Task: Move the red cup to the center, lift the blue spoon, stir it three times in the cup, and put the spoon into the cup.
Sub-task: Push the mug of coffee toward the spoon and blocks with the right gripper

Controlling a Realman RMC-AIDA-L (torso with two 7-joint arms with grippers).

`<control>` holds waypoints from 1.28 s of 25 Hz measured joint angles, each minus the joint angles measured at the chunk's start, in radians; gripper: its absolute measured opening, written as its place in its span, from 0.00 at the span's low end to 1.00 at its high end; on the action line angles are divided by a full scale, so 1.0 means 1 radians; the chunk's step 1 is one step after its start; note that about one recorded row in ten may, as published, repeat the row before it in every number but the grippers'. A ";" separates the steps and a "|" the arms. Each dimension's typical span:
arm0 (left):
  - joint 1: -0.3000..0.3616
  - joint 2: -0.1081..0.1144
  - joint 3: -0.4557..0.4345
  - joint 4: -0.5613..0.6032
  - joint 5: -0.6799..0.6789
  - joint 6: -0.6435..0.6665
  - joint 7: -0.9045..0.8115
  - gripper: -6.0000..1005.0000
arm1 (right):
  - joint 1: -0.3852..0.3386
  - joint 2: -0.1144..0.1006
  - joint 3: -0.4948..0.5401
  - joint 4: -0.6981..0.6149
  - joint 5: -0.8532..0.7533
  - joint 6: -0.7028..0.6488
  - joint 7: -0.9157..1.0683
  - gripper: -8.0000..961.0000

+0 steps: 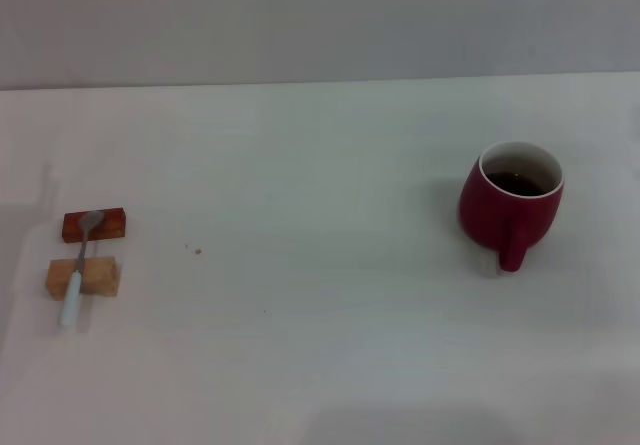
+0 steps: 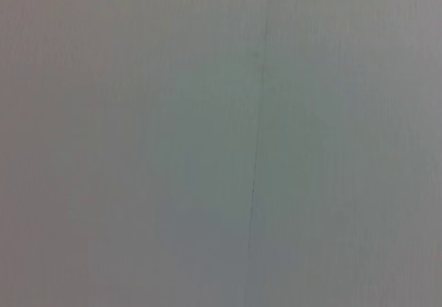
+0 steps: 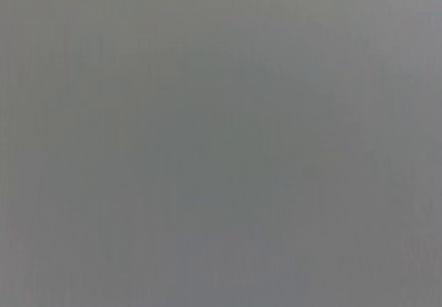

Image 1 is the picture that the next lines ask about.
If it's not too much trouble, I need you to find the dark coffee liquid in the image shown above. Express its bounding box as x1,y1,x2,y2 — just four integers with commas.
483,170,553,198

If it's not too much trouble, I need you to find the red ceramic mug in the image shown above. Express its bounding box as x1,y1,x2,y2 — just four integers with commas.
459,140,566,273

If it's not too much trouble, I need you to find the metal spoon light blue handle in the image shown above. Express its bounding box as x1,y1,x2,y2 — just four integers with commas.
58,210,106,329

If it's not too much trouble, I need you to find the dark red-brown wooden block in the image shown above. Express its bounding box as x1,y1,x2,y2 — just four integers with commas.
62,207,127,244

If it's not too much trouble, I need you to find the light tan wooden block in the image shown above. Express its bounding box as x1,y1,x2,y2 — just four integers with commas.
45,256,122,300

